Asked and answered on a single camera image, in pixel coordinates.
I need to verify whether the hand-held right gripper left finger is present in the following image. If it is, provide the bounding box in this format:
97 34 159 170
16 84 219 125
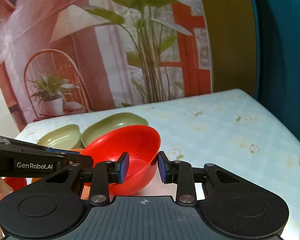
43 152 130 205

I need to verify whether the floral checked tablecloth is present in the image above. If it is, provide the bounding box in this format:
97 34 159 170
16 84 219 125
14 88 300 240

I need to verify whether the teal cloth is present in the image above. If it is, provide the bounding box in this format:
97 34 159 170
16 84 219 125
247 0 300 153

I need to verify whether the green bowl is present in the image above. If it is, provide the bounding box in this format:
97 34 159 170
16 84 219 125
36 124 82 151

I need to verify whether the printed wall poster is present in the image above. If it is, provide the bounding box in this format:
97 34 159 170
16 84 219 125
0 0 215 133

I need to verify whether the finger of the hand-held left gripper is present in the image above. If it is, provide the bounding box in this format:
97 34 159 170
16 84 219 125
46 148 71 154
47 152 94 168

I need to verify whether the green plate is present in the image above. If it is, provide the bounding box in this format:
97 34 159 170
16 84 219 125
82 112 149 148

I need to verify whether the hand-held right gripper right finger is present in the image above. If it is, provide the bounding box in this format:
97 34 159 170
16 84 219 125
157 151 243 205

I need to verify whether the red plastic bowl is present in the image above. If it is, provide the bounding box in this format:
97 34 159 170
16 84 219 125
81 125 162 196
4 148 84 189

